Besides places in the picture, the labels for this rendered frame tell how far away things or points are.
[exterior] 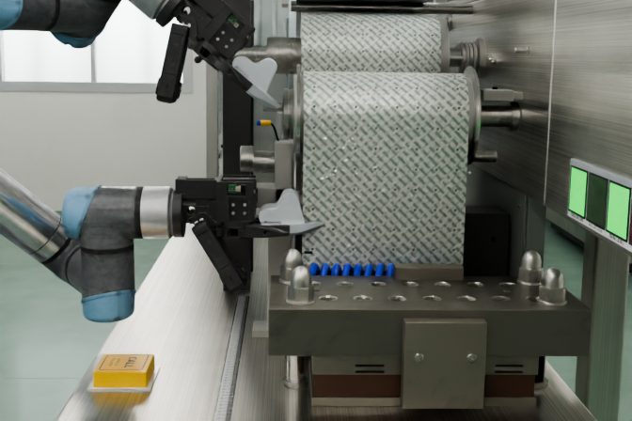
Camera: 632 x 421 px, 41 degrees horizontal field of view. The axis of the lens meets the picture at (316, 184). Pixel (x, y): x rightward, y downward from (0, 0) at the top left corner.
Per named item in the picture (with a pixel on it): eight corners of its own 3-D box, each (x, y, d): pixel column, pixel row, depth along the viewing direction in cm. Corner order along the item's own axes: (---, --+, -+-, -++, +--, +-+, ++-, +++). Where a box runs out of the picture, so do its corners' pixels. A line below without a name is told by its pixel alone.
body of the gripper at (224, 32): (258, 30, 118) (191, -27, 116) (218, 77, 119) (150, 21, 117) (260, 32, 125) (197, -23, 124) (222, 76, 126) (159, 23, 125)
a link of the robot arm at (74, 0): (15, 12, 123) (47, -44, 117) (78, 15, 132) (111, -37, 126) (39, 52, 121) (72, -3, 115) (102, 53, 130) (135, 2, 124)
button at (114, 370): (104, 369, 117) (103, 352, 117) (154, 369, 118) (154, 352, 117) (92, 389, 110) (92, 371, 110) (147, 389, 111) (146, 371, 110)
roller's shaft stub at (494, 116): (466, 129, 129) (467, 100, 128) (512, 130, 129) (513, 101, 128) (472, 132, 124) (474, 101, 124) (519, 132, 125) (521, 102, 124)
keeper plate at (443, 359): (400, 402, 105) (402, 317, 104) (480, 402, 106) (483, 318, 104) (402, 411, 103) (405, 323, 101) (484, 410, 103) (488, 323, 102)
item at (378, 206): (301, 273, 123) (303, 148, 120) (461, 274, 124) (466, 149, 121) (301, 274, 123) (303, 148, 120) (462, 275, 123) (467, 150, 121)
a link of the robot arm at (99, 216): (74, 237, 125) (72, 180, 124) (149, 238, 125) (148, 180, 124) (60, 249, 117) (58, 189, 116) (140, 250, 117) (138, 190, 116)
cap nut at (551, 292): (533, 297, 109) (535, 263, 109) (560, 297, 110) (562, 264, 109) (542, 305, 106) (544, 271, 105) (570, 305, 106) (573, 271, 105)
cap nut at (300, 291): (286, 296, 108) (286, 262, 108) (314, 296, 108) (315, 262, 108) (286, 304, 105) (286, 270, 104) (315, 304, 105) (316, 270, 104)
